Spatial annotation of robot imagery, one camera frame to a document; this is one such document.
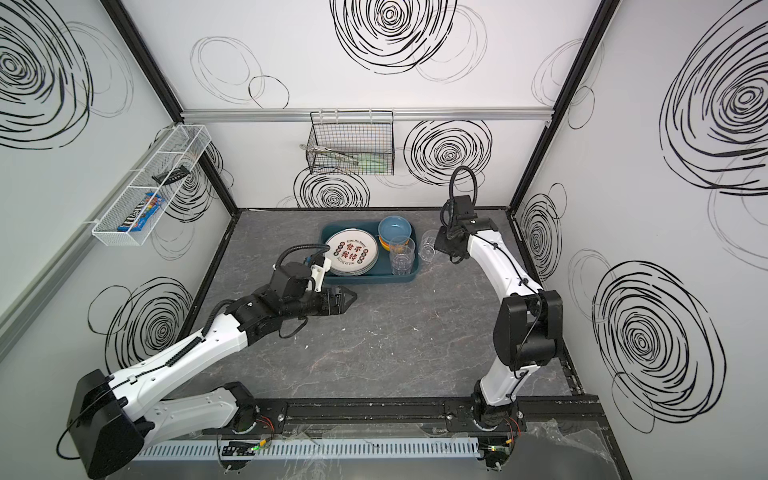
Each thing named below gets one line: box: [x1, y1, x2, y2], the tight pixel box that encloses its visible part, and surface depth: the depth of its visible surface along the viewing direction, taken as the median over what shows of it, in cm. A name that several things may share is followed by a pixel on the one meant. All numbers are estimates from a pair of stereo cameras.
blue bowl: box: [378, 215, 412, 252], surface depth 104 cm
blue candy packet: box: [117, 192, 162, 231], surface depth 72 cm
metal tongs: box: [299, 144, 360, 165], surface depth 87 cm
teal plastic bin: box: [322, 221, 420, 285], surface depth 102 cm
